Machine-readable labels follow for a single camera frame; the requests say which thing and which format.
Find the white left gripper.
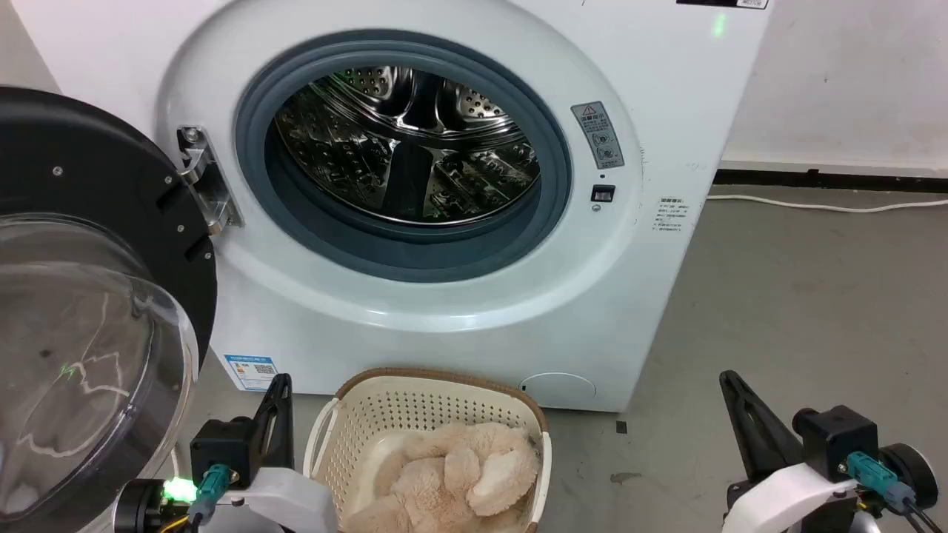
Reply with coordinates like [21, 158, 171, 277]
[209, 373, 338, 533]

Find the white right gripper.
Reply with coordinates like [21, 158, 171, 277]
[719, 370, 862, 533]

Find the white front-load washing machine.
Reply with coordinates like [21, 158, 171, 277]
[10, 0, 775, 413]

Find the blue energy label sticker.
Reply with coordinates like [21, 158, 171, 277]
[224, 355, 279, 392]

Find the cream perforated laundry basket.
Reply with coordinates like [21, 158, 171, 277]
[303, 368, 553, 533]

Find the beige plush toy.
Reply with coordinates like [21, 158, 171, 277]
[342, 422, 541, 533]

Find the round white filter cover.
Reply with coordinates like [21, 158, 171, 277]
[519, 372, 598, 412]

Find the metal door hinge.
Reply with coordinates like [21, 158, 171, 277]
[176, 126, 244, 236]

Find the stainless steel washer drum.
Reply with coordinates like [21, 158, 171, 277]
[273, 65, 541, 227]

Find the grey rubber door gasket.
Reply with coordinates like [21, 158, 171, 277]
[235, 30, 573, 284]

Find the black round washer door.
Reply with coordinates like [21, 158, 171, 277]
[0, 87, 218, 533]

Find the grey warning sticker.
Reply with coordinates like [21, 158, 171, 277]
[570, 101, 625, 170]

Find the teal left cable connector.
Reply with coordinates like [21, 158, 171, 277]
[189, 464, 232, 523]

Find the teal cable connector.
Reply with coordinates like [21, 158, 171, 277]
[844, 451, 918, 513]
[189, 464, 232, 523]

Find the teal right cable connector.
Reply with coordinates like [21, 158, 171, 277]
[844, 451, 918, 513]

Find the white floor cable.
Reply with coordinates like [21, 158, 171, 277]
[707, 194, 948, 215]

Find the black wall baseboard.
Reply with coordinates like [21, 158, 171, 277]
[712, 169, 948, 195]

